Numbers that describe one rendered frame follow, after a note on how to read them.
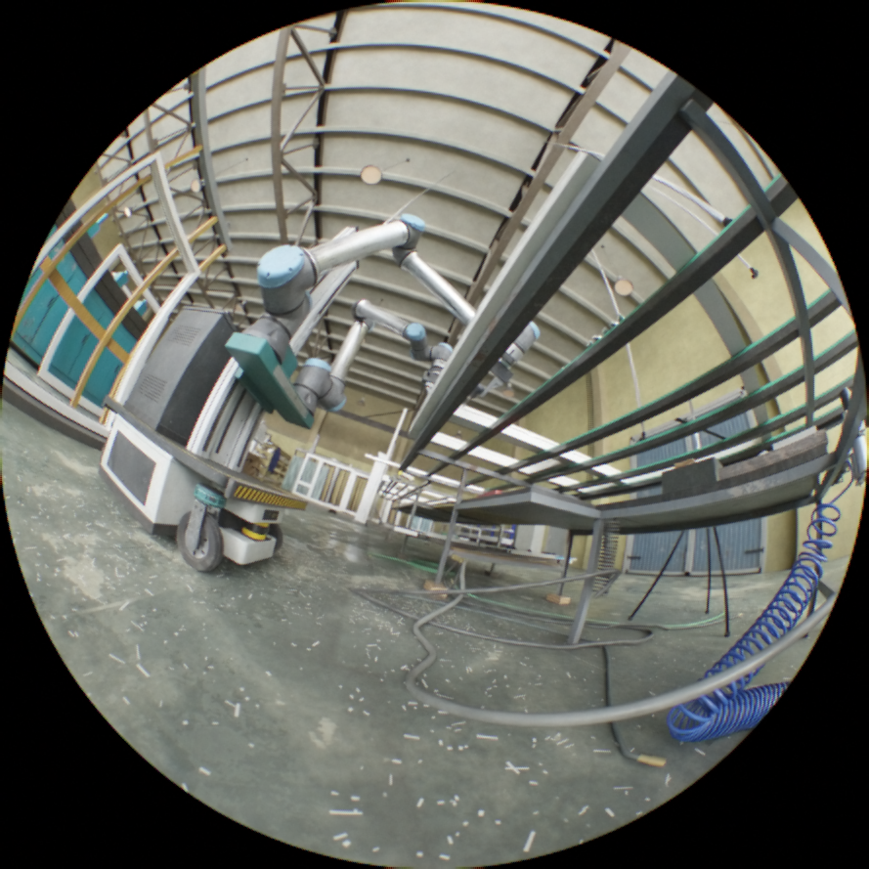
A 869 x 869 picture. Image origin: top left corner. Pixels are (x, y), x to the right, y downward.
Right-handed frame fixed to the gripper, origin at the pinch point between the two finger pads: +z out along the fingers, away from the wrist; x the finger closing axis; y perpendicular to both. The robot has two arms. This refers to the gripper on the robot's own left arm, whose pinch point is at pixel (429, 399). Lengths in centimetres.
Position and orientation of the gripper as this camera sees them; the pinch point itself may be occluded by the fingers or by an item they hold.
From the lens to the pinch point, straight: 124.0
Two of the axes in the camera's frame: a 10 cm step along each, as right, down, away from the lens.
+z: -2.5, 9.0, -3.6
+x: 9.3, 3.2, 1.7
